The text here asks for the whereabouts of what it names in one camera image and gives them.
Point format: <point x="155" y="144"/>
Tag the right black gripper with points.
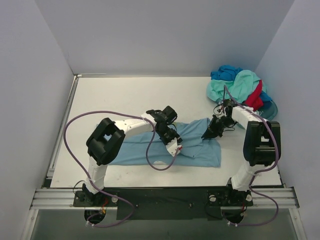
<point x="216" y="124"/>

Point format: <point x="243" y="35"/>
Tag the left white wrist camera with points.
<point x="173" y="147"/>

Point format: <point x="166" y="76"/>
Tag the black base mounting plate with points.
<point x="169" y="203"/>

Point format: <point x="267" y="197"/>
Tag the red t-shirt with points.
<point x="254" y="100"/>

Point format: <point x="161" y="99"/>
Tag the royal blue t-shirt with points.
<point x="227" y="72"/>

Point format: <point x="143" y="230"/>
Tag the translucent teal plastic basket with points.
<point x="269" y="110"/>

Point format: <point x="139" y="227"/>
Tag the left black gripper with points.
<point x="169" y="136"/>

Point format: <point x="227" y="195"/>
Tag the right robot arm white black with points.
<point x="262" y="141"/>

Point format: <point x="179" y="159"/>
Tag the aluminium front rail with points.
<point x="63" y="199"/>

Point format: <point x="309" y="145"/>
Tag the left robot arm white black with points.
<point x="105" y="142"/>

